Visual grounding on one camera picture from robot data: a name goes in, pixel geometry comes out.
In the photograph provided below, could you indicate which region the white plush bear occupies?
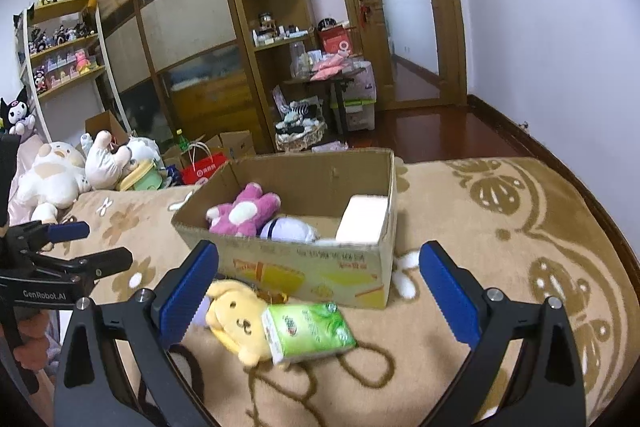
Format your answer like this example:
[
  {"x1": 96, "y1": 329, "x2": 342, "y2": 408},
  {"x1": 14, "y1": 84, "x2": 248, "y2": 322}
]
[{"x1": 80, "y1": 130, "x2": 164, "y2": 190}]

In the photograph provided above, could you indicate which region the large wooden wardrobe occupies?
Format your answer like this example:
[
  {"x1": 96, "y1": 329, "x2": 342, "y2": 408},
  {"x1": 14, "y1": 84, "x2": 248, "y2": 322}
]
[{"x1": 98, "y1": 0, "x2": 272, "y2": 153}]

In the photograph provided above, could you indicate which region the person's left hand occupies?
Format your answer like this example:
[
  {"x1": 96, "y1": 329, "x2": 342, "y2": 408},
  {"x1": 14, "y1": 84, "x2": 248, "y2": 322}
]
[{"x1": 13, "y1": 310, "x2": 49, "y2": 372}]

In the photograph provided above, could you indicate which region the black white kuromi plush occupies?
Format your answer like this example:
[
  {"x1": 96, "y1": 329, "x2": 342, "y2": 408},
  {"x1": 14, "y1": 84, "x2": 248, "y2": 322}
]
[{"x1": 1, "y1": 87, "x2": 36, "y2": 142}]

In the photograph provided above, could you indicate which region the wooden door with glass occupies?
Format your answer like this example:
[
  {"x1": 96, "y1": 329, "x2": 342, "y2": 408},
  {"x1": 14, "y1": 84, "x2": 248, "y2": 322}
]
[{"x1": 345, "y1": 0, "x2": 466, "y2": 109}]

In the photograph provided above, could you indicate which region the brown cardboard box on floor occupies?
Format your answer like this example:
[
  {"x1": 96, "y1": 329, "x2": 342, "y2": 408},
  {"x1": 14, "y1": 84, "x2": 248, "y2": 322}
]
[{"x1": 196, "y1": 130, "x2": 256, "y2": 159}]

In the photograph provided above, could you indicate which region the red paper shopping bag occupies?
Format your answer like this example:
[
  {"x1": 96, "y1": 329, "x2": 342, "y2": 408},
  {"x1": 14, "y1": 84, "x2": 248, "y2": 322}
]
[{"x1": 180, "y1": 142, "x2": 228, "y2": 185}]

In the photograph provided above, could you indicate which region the green plastic bottle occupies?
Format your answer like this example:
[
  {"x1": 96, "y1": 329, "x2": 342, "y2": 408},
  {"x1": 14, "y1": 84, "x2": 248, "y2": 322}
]
[{"x1": 176, "y1": 129, "x2": 190, "y2": 152}]

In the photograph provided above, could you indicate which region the green yellow lidded container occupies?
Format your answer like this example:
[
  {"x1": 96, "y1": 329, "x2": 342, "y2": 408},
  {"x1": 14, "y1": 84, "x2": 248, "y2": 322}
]
[{"x1": 117, "y1": 159, "x2": 164, "y2": 192}]

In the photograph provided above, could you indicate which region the pink cloth on table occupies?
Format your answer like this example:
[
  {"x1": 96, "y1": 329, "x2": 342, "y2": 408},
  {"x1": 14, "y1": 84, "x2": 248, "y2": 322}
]
[{"x1": 310, "y1": 54, "x2": 352, "y2": 81}]

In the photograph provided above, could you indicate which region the lavender round plush toy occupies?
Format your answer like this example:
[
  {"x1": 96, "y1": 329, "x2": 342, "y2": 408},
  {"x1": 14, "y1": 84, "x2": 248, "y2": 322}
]
[{"x1": 259, "y1": 216, "x2": 318, "y2": 243}]

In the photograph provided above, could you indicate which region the red bag on table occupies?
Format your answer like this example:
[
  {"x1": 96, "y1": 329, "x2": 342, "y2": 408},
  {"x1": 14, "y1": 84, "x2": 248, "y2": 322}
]
[{"x1": 319, "y1": 26, "x2": 352, "y2": 56}]

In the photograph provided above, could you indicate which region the white plastic storage bin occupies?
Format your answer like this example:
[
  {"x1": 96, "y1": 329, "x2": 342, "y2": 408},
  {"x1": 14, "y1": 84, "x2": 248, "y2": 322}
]
[{"x1": 343, "y1": 61, "x2": 376, "y2": 131}]

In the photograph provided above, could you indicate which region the green tissue pack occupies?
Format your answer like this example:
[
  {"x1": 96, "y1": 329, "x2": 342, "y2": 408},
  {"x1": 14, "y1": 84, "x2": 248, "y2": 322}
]
[{"x1": 262, "y1": 303, "x2": 357, "y2": 365}]

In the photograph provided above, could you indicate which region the small dark side table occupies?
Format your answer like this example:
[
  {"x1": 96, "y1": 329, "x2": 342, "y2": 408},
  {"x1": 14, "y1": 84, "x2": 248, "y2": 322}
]
[{"x1": 280, "y1": 67, "x2": 364, "y2": 140}]

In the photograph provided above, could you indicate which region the yellow dog plush toy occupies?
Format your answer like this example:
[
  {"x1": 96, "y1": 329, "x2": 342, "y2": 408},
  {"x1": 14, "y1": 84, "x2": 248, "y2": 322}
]
[{"x1": 193, "y1": 279, "x2": 288, "y2": 367}]

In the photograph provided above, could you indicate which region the white tissue roll pack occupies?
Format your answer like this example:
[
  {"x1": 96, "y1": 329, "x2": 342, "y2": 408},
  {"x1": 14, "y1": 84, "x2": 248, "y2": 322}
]
[{"x1": 335, "y1": 195, "x2": 388, "y2": 245}]

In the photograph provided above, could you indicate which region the wicker basket of socks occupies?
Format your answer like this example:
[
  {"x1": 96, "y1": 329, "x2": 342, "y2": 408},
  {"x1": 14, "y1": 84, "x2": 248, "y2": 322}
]
[{"x1": 274, "y1": 95, "x2": 326, "y2": 153}]

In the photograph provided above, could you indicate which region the yellow white ladder shelf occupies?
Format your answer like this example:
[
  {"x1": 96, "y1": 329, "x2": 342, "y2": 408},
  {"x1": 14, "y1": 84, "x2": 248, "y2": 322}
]
[{"x1": 13, "y1": 0, "x2": 131, "y2": 141}]

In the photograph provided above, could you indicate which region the beige patterned plush blanket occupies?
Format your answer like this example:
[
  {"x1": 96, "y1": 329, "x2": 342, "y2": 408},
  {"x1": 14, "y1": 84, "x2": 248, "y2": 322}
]
[{"x1": 53, "y1": 150, "x2": 639, "y2": 426}]

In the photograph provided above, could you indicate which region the pink plush toy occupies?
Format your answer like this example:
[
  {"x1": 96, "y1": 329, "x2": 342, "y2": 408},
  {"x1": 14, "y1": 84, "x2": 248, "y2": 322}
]
[{"x1": 206, "y1": 182, "x2": 281, "y2": 237}]

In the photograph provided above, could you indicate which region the open cardboard box behind plush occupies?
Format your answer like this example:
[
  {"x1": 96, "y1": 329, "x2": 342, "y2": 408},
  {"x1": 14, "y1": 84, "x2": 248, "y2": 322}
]
[{"x1": 85, "y1": 110, "x2": 129, "y2": 148}]

